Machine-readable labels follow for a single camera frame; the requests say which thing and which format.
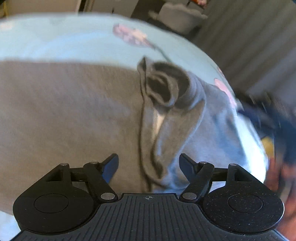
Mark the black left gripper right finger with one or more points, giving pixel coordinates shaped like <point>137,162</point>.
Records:
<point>201,173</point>

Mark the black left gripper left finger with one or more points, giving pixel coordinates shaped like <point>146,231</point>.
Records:
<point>106,169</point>

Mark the grey sweatpants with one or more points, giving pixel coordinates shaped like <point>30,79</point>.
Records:
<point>74,113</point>

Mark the white upholstered chair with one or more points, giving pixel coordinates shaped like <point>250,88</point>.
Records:
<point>177,18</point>

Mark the light blue mushroom bedspread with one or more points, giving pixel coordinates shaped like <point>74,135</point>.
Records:
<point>111,40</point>

